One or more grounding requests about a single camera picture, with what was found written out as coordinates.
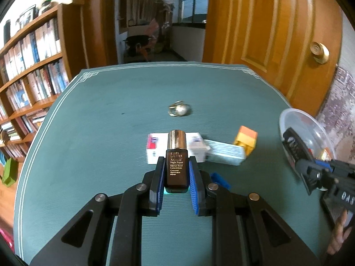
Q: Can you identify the pale teal small box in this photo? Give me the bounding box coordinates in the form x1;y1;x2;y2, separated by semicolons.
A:
204;139;246;166

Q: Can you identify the white red medicine box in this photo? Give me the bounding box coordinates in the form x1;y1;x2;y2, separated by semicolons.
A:
146;133;210;164

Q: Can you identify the brown serum bottle gold cap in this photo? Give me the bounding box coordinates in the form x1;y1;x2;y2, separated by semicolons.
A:
164;130;190;189

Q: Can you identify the yellow white small box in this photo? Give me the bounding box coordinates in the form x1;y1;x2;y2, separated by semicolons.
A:
318;148;333;161

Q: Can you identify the teal dental floss case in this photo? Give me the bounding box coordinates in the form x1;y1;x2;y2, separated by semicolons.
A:
164;187;189;195

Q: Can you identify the person's hand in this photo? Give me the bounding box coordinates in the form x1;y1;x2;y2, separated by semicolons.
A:
327;209;353;255

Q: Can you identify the clear plastic bowl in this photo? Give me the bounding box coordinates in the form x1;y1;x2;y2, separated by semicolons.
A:
279;108;337;160

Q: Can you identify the orange yellow duplo block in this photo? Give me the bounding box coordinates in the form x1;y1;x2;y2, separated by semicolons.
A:
233;125;258;156

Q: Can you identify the blue duplo brick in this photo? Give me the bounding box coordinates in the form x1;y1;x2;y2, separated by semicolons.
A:
210;172;231;190

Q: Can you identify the green table mat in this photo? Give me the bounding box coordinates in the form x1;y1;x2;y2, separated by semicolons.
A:
13;63;331;262

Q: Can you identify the green box on floor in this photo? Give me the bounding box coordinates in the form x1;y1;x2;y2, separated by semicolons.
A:
1;158;18;187

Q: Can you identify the brass door knob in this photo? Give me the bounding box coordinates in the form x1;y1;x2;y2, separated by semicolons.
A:
310;41;330;64

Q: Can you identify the wooden door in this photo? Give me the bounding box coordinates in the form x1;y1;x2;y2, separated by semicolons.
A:
203;0;342;116

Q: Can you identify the wooden bookshelf with books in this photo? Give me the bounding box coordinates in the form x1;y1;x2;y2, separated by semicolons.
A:
1;4;86;162

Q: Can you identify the gold pearl ring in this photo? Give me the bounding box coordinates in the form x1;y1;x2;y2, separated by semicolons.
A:
168;100;193;118

